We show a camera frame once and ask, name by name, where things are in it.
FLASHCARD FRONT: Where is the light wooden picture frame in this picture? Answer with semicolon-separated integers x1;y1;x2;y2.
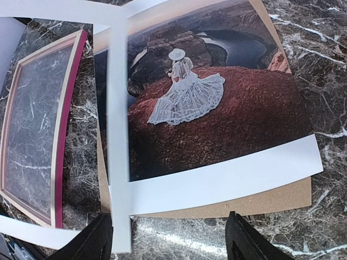
1;30;87;228

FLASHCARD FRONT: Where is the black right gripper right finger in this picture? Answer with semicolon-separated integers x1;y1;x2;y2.
225;211;293;260

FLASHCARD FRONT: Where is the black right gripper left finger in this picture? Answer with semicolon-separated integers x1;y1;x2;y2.
47;213;113;260

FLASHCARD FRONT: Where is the brown cardboard backing board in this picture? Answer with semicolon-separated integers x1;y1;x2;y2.
97;1;311;219

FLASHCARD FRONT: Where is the white mat board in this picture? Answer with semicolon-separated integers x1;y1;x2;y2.
0;0;174;254

